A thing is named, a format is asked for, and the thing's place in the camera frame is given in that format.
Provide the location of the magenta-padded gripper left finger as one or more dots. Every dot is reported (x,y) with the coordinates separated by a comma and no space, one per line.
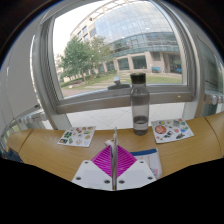
(95,173)

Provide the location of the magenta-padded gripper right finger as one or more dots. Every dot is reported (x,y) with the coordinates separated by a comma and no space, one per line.
(135,173)

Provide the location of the white sticker sheet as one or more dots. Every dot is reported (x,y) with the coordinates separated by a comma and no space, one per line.
(77,136)
(171,130)

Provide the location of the clear grey water bottle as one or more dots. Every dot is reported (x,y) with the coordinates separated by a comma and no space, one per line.
(140,103)

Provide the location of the white radiator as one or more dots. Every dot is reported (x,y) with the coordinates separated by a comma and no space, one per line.
(215,99)
(30,116)

